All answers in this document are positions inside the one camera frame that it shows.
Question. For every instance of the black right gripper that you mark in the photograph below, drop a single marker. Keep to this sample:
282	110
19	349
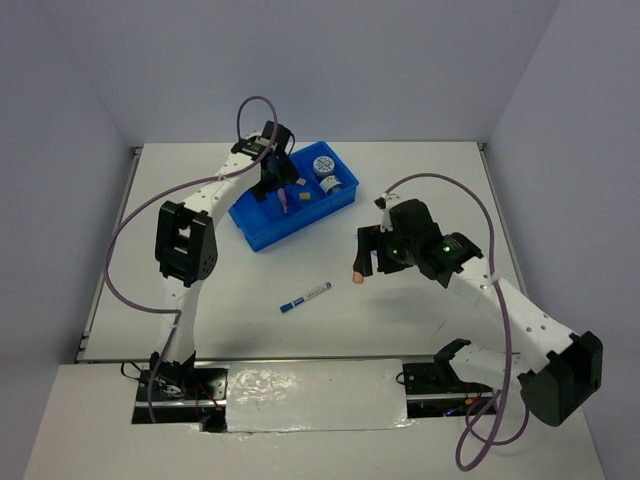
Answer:
371	238

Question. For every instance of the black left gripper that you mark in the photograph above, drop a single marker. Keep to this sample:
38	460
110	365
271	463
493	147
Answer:
287	174

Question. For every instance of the pink translucent case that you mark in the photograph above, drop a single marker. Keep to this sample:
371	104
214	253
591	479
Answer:
281	194

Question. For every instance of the orange translucent case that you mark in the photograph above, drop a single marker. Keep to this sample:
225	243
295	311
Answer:
357	278

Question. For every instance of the blue slime jar printed lid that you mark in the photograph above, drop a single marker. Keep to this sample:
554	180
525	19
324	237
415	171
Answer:
323	166

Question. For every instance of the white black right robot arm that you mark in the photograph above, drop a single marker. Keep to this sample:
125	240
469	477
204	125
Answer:
562	368

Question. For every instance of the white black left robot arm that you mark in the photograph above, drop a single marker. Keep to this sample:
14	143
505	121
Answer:
186	246

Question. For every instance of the blue plastic compartment tray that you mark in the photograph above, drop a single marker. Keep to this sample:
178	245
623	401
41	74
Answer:
263	223

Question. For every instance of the blue white marker pen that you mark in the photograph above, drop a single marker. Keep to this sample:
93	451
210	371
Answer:
306	297

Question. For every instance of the white foil covered panel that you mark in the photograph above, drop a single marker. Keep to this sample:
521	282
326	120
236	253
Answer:
315	396

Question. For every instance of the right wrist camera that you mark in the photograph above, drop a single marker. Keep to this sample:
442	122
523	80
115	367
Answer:
385	203

